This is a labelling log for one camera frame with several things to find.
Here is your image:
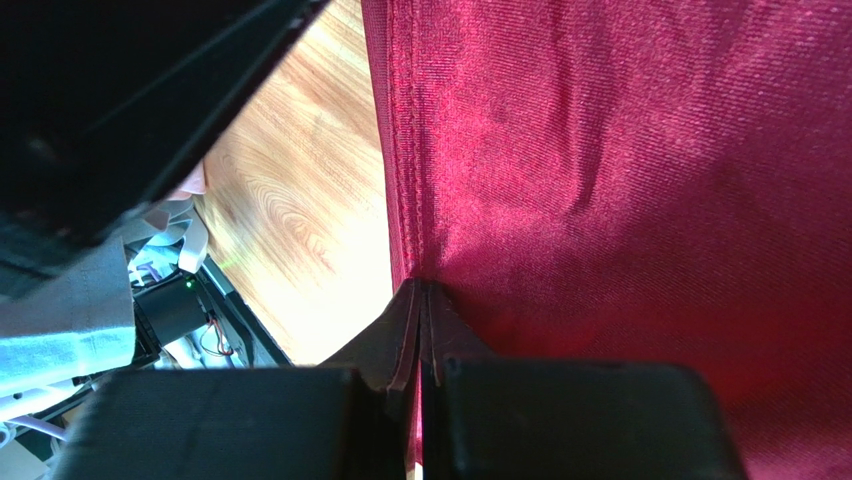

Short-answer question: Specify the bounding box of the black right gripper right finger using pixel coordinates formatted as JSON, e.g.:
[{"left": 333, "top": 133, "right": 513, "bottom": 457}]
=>
[{"left": 420, "top": 282, "right": 747, "bottom": 479}]

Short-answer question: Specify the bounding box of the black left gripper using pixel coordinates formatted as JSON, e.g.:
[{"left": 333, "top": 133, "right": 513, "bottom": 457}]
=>
[{"left": 1, "top": 1, "right": 325, "bottom": 300}]

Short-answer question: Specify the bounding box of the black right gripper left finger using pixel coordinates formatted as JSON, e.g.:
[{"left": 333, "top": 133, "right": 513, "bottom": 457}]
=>
[{"left": 53, "top": 279, "right": 422, "bottom": 479}]

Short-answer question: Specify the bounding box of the red cloth napkin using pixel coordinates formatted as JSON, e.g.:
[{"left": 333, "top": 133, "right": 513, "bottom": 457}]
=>
[{"left": 362, "top": 1, "right": 851, "bottom": 479}]

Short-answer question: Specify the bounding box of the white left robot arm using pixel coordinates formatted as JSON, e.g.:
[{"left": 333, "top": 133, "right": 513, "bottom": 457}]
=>
[{"left": 1, "top": 1, "right": 324, "bottom": 419}]

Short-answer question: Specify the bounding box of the pink hanging shirt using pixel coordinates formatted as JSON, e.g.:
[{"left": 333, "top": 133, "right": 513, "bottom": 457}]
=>
[{"left": 166, "top": 163, "right": 207, "bottom": 201}]

